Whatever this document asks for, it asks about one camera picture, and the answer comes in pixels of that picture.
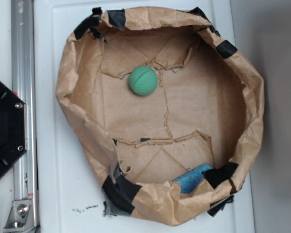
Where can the green foam ball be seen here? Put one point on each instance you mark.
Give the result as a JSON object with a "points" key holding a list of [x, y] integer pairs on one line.
{"points": [[143, 80]]}

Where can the aluminium extrusion rail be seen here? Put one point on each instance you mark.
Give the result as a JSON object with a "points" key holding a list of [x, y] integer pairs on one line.
{"points": [[23, 83]]}

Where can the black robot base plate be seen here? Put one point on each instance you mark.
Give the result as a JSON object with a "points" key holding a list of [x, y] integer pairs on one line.
{"points": [[12, 129]]}

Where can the metal corner bracket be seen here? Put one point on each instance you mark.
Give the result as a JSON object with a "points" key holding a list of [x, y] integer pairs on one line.
{"points": [[20, 217]]}

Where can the brown paper bag bin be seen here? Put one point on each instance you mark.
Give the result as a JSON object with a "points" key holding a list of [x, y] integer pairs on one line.
{"points": [[207, 108]]}

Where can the blue sponge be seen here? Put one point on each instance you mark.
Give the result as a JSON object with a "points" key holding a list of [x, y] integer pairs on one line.
{"points": [[190, 180]]}

